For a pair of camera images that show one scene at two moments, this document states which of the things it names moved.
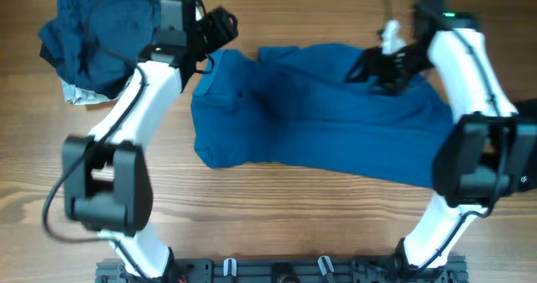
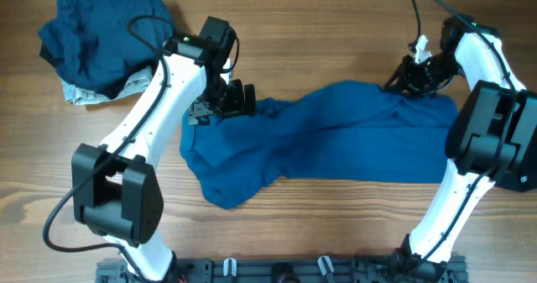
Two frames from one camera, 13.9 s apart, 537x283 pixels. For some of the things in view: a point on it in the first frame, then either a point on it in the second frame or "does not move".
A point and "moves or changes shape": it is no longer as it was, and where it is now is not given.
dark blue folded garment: x=100 y=32 does not move
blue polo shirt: x=294 y=107 moves or changes shape
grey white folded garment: x=76 y=96 does not move
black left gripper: x=221 y=31 → x=234 y=106
